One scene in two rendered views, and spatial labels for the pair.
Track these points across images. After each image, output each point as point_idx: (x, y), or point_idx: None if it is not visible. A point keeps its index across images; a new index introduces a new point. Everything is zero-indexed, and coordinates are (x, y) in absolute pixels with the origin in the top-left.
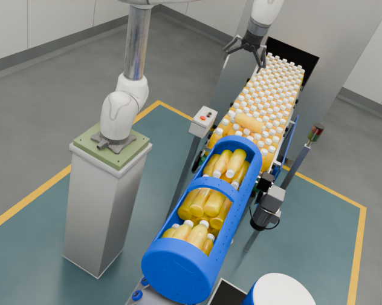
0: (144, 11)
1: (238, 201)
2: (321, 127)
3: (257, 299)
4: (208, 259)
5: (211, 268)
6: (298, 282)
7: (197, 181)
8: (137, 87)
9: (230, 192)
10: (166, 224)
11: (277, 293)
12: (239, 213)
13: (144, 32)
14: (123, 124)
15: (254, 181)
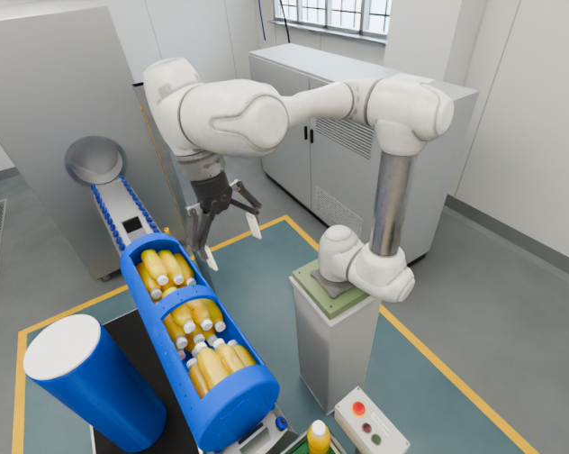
0: (382, 151)
1: (152, 316)
2: None
3: (90, 319)
4: (128, 255)
5: (123, 259)
6: (56, 375)
7: (204, 290)
8: (361, 252)
9: (163, 304)
10: (196, 272)
11: (74, 341)
12: (146, 318)
13: (378, 186)
14: (318, 252)
15: (174, 390)
